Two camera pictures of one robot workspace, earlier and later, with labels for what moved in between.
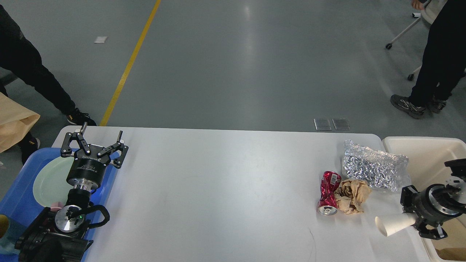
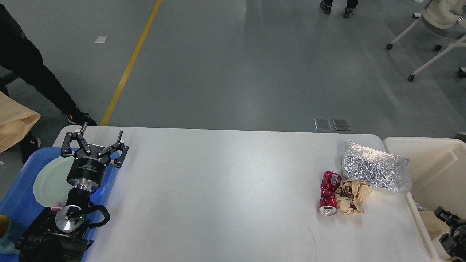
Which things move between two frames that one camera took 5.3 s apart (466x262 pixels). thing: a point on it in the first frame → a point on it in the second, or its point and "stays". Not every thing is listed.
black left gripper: (87, 169) stays
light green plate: (50, 185) stays
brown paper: (350, 194) stays
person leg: (443, 63) → (326, 5)
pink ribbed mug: (55, 206) stays
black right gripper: (433, 206) → (454, 243)
